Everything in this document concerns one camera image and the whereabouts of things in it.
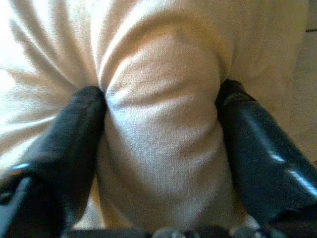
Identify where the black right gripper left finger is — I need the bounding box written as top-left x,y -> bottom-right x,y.
0,85 -> 107,238

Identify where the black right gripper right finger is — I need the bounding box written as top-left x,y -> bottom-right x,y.
215,79 -> 317,224

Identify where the cream woven cloth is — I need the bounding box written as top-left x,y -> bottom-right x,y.
0,0 -> 317,231

